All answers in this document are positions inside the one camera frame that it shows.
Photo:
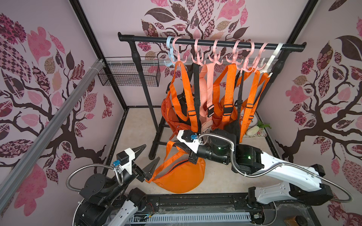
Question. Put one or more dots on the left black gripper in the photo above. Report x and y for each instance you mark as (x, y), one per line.
(146, 171)

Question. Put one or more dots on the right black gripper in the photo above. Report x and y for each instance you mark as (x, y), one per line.
(193, 155)

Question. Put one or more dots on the orange bag underneath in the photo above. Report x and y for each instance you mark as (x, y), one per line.
(178, 176)

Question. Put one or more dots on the small black sling bag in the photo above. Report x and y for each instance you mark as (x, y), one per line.
(234, 127)

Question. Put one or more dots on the orange backpack with black panel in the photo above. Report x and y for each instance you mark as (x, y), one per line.
(180, 116)

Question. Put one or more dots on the bright orange waist bag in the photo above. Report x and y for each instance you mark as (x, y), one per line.
(249, 105)

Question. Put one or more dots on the dark orange backpack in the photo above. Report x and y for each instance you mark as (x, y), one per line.
(224, 109)

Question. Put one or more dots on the black and orange bag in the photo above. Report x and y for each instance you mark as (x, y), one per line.
(193, 72)

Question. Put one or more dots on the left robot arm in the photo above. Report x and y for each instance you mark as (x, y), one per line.
(102, 195)

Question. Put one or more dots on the pink multi-hook hanger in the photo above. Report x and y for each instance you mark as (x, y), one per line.
(260, 59)
(198, 58)
(215, 58)
(245, 67)
(178, 57)
(235, 54)

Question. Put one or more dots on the white multi-hook hanger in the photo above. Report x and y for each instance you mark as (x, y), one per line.
(265, 69)

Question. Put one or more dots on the light blue multi-hook hanger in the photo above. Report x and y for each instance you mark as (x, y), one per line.
(171, 57)

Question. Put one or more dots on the toy white radish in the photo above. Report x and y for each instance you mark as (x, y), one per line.
(259, 130)

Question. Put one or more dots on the white patterned plate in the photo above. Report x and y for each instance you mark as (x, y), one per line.
(253, 120)

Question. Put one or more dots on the aluminium profile bar back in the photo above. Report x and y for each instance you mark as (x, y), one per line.
(163, 62)

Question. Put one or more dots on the aluminium profile bar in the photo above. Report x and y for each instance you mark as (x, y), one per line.
(163, 62)
(30, 158)

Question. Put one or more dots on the brown bottle right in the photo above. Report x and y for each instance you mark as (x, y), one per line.
(296, 221)

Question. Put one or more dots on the black clothes rack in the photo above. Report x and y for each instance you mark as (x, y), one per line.
(287, 48)

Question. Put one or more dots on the aluminium profile bar left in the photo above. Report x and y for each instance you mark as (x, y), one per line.
(30, 158)

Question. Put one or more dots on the right flexible metal conduit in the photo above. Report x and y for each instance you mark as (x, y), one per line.
(282, 166)

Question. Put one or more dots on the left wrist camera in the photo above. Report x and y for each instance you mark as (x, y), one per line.
(125, 160)

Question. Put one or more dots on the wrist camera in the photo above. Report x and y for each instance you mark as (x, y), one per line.
(191, 140)
(125, 160)

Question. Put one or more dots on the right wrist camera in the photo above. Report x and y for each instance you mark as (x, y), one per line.
(191, 140)

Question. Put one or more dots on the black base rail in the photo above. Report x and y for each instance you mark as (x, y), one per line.
(157, 203)

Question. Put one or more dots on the white slotted cable duct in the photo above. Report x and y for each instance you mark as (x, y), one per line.
(191, 218)

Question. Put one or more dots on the black wire basket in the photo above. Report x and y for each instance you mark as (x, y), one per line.
(122, 71)

